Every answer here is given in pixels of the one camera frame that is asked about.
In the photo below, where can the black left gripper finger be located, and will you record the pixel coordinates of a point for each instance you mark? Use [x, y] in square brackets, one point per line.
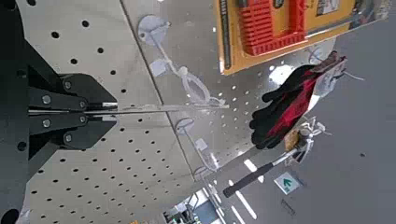
[74, 130]
[74, 90]

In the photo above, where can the blue scissors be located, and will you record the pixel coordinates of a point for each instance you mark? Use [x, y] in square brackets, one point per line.
[155, 109]

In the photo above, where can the white metal pegboard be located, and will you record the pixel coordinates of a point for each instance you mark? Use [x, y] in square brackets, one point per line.
[93, 174]

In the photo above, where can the white pegboard hook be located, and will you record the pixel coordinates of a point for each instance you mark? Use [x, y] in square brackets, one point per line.
[152, 29]
[184, 126]

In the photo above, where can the clear plastic hanging loop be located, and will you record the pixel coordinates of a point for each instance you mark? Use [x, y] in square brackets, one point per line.
[186, 81]

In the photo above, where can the yellow card red tool package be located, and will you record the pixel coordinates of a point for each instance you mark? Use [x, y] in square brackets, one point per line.
[236, 62]

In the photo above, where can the black red work gloves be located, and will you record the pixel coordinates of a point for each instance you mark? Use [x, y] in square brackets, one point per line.
[280, 118]

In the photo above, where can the green white exit sign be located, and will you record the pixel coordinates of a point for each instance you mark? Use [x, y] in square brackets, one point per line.
[287, 183]

